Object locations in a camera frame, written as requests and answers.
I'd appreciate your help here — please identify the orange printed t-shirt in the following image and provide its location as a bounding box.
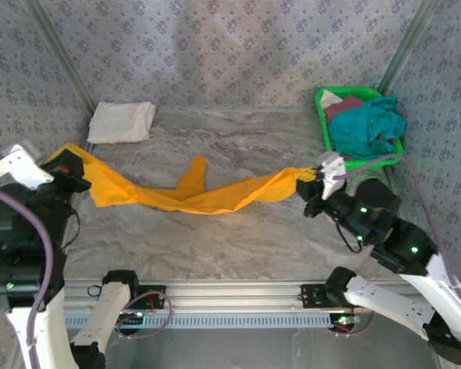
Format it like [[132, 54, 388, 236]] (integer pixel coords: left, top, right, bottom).
[[45, 142, 320, 215]]

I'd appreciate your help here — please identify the teal t-shirt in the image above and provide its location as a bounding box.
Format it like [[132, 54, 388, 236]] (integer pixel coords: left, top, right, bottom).
[[328, 95, 407, 161]]

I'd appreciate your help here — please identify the maroon t-shirt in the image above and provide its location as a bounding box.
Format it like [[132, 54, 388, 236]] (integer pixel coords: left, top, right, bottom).
[[323, 95, 395, 161]]

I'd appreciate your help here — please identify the crumpled white t-shirt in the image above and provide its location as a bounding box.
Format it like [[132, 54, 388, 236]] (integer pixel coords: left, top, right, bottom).
[[320, 90, 345, 109]]

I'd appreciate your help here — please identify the green plastic basket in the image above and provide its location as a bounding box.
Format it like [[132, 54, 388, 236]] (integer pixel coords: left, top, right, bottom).
[[314, 86, 404, 172]]

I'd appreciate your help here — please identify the small controller board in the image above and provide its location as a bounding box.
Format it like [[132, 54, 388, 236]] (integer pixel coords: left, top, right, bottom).
[[330, 314, 361, 328], [113, 311, 146, 328]]

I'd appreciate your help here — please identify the folded white t-shirt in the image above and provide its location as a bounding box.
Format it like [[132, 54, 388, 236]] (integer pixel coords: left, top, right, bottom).
[[87, 101, 158, 145]]

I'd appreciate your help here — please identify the thin black wire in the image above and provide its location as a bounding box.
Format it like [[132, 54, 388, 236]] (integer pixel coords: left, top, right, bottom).
[[60, 205, 81, 251], [334, 221, 365, 254]]

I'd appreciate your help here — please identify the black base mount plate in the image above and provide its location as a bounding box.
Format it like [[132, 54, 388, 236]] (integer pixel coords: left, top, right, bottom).
[[299, 284, 333, 309], [137, 284, 167, 309]]

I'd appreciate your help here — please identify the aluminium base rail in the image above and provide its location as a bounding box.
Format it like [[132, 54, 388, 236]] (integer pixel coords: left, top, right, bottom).
[[63, 279, 354, 313]]

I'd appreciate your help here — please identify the aluminium frame post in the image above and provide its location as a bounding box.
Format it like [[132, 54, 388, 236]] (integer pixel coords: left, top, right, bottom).
[[22, 0, 96, 116], [376, 0, 443, 95]]

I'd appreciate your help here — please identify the grey slotted cable duct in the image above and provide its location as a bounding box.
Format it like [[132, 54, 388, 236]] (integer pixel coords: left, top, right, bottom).
[[63, 311, 354, 331]]

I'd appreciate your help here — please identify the purple cable loop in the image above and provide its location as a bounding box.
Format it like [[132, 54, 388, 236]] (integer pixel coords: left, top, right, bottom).
[[114, 290, 174, 340]]

